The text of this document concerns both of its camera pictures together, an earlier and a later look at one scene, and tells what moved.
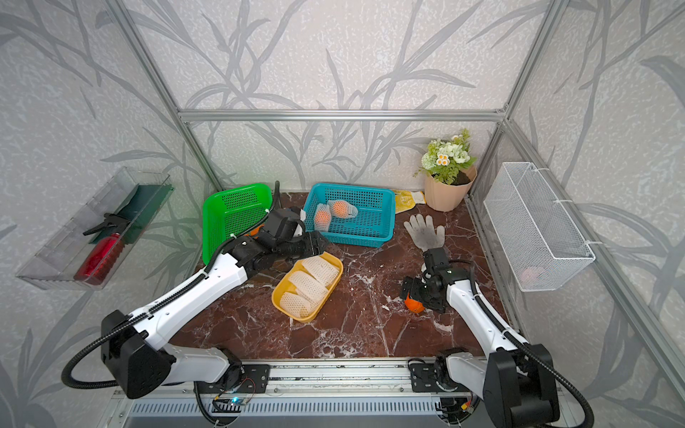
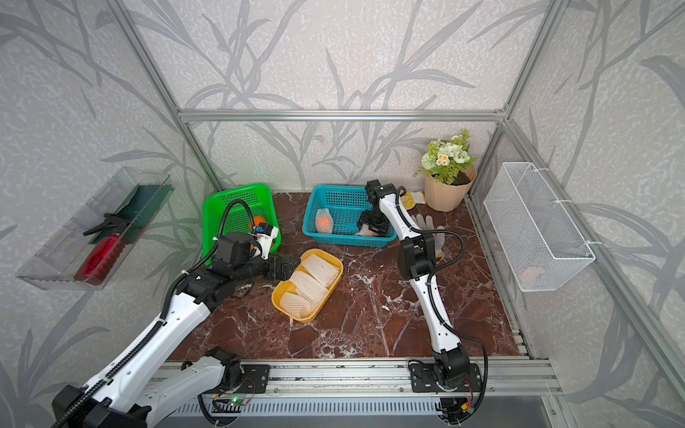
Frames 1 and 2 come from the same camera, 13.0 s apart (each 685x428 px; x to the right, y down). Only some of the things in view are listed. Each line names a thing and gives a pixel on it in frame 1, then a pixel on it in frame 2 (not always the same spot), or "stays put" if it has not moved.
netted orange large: (322, 218) stays put
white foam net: (322, 269) stays put
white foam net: (309, 286) stays put
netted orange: (342, 209) → (366, 231)
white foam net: (296, 306) stays put
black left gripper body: (296, 247) → (254, 267)
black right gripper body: (430, 301) → (375, 221)
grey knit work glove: (424, 234) stays put
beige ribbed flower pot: (446, 197) stays put
